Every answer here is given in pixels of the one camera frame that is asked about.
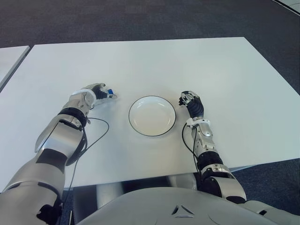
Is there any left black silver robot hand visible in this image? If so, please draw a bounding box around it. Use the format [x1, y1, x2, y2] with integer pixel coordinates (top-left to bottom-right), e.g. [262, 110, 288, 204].
[91, 82, 118, 104]

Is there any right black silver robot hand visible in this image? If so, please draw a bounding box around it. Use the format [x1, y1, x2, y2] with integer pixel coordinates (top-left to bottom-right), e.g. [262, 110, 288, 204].
[177, 90, 205, 119]

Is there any clear water bottle blue cap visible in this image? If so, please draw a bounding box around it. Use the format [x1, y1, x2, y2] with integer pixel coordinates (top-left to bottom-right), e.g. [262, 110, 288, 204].
[95, 88, 118, 105]

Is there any white plate black rim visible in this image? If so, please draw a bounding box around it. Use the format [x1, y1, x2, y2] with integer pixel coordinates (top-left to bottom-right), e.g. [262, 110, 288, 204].
[128, 95, 176, 138]

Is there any right grey robot leg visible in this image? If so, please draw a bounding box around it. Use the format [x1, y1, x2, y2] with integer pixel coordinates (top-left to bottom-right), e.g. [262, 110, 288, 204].
[166, 173, 198, 191]

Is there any grey robot leg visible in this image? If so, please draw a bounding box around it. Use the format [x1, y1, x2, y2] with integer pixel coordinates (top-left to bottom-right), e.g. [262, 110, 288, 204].
[166, 173, 198, 191]
[96, 182, 125, 209]

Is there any white neighbouring table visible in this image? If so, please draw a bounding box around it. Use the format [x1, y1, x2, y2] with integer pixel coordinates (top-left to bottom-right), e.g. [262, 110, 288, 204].
[0, 45, 31, 91]

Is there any left grey robot leg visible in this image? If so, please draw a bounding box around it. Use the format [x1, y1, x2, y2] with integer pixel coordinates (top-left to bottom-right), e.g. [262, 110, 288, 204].
[96, 182, 125, 209]

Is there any grey robot torso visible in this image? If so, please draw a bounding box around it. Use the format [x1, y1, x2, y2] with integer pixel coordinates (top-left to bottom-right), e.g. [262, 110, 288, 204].
[77, 187, 279, 225]

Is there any white furniture edge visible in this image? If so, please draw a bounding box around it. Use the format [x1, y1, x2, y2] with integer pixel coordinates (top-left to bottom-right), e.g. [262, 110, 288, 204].
[273, 0, 300, 11]

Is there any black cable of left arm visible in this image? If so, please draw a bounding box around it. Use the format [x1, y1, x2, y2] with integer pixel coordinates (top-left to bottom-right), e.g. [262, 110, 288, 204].
[62, 116, 110, 211]

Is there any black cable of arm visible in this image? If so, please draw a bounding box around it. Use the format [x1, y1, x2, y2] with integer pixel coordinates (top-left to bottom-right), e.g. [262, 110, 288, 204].
[62, 116, 110, 211]
[182, 123, 203, 180]

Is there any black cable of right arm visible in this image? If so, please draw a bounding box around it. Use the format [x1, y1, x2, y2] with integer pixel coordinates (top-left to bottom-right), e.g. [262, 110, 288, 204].
[182, 123, 203, 180]

